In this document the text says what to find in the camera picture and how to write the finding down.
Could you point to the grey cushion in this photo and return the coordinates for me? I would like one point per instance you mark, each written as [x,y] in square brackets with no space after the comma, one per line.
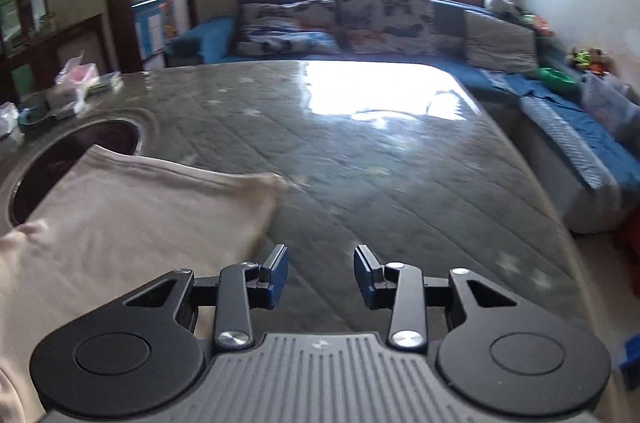
[500,43]

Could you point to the dark wooden cabinet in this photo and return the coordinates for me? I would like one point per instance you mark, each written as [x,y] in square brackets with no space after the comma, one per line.
[30,48]

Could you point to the white tissue box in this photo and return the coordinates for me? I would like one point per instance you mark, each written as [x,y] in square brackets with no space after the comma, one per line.
[65,100]

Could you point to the grey quilted sofa mat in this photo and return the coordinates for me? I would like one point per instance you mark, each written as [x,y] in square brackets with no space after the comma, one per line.
[570,143]

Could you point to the blue sofa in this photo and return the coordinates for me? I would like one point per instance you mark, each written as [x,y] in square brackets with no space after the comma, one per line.
[215,33]

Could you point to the clear plastic storage box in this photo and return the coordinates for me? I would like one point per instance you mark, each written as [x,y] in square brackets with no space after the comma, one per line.
[607,103]

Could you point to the white plush toy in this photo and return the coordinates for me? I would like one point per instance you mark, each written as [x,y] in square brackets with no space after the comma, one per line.
[500,1]

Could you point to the square butterfly print cushion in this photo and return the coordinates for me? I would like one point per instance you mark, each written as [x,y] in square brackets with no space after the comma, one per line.
[385,18]

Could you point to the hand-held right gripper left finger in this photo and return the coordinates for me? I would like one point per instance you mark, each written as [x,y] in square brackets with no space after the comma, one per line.
[279,278]

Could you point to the teal round container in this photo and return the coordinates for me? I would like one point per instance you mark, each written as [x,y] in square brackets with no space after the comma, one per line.
[35,115]

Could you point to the round dark table inset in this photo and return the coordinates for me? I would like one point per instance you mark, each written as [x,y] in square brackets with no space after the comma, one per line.
[80,140]

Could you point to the pale green packet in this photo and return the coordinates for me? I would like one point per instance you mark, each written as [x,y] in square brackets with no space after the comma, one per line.
[106,83]

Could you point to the green bowl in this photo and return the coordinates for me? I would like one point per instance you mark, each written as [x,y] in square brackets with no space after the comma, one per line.
[557,79]

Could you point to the blue plastic object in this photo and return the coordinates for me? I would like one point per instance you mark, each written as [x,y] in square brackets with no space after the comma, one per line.
[631,363]

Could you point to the orange and green toy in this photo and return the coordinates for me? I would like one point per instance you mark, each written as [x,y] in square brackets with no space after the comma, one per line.
[537,25]

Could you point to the cream garment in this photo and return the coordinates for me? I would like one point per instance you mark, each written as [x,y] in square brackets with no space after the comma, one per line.
[125,223]

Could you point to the blue and white carton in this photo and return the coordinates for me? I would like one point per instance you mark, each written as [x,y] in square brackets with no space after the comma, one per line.
[150,28]

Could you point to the blue wrinkled cloth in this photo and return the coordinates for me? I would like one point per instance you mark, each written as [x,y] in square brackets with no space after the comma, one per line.
[600,140]

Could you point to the clear box with pink contents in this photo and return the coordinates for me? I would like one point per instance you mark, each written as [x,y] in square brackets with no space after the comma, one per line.
[80,75]

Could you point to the colourful plush toys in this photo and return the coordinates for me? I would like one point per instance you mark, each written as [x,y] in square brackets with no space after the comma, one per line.
[590,60]

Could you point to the white plastic bag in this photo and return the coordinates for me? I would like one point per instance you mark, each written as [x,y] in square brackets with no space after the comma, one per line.
[9,120]

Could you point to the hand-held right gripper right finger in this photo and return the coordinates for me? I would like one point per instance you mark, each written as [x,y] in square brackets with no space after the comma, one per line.
[362,278]

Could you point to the wide butterfly print cushion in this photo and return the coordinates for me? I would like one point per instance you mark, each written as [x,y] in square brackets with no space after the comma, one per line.
[280,18]

